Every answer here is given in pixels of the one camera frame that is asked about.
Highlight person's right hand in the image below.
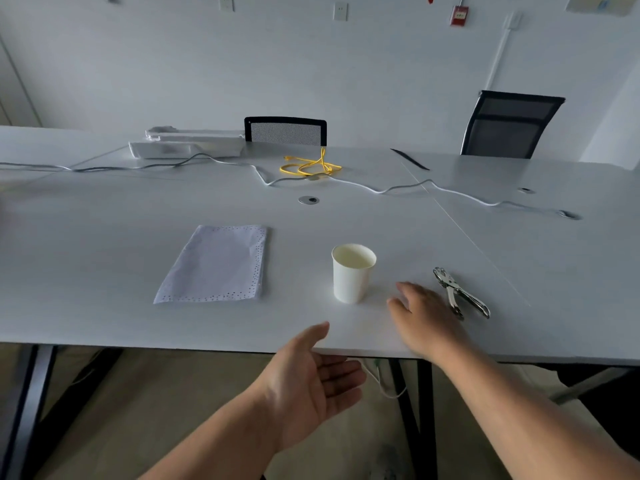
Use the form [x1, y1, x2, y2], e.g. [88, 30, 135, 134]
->
[387, 282, 472, 365]

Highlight person's left hand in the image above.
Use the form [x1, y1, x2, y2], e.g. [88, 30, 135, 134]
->
[250, 322, 368, 453]

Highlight person's right forearm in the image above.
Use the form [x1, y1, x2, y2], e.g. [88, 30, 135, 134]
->
[429, 339, 640, 480]

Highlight person's left forearm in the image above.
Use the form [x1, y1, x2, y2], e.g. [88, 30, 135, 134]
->
[139, 387, 282, 480]

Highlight white paper cup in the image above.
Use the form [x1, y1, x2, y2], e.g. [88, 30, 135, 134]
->
[331, 244, 377, 304]

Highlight silver hole punch pliers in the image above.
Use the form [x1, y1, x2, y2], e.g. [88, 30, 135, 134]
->
[433, 267, 491, 321]

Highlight perforated white paper sheet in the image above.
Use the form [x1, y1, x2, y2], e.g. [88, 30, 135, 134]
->
[153, 225, 268, 305]

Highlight black flat strip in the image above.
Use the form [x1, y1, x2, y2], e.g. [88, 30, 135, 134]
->
[390, 148, 431, 171]

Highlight black mesh office chair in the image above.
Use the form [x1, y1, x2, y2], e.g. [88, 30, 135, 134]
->
[244, 116, 328, 147]
[460, 90, 566, 160]

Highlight thin white hanging cable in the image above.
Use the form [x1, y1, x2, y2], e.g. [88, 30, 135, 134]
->
[360, 360, 408, 400]

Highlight black table leg frame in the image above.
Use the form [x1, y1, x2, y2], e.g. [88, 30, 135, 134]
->
[389, 359, 439, 480]
[0, 344, 57, 480]

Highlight long white cable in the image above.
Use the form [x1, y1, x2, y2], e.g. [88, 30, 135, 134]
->
[0, 153, 581, 220]

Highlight yellow coiled cable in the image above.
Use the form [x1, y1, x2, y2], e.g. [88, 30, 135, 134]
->
[279, 148, 343, 177]

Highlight white wall cable conduit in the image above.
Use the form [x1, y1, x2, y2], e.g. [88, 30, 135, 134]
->
[484, 11, 522, 93]

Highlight pale wall poster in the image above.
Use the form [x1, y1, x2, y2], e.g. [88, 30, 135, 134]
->
[566, 0, 637, 17]

